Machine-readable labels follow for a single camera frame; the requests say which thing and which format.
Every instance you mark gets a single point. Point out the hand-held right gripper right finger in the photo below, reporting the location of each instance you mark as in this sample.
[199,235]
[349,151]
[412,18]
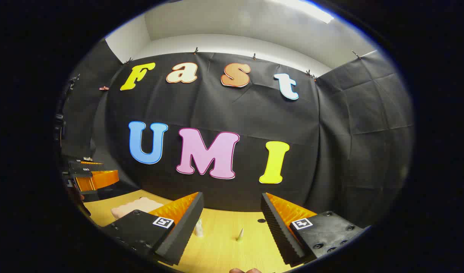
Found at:
[279,235]

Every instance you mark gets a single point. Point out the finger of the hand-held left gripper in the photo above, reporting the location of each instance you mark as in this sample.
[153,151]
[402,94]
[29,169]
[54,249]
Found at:
[84,166]
[82,173]

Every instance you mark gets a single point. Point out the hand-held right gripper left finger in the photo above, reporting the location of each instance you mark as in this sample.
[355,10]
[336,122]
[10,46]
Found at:
[182,235]

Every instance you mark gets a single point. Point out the white cream tube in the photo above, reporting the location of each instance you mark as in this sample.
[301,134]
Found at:
[198,228]

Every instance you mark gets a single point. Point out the slim pointed cosmetic tube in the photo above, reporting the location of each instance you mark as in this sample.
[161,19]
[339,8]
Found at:
[240,236]

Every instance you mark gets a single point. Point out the pink suitcase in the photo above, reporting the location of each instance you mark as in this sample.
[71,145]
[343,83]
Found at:
[137,206]

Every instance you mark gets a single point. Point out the black backdrop cloth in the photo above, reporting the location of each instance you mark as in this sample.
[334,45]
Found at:
[216,106]

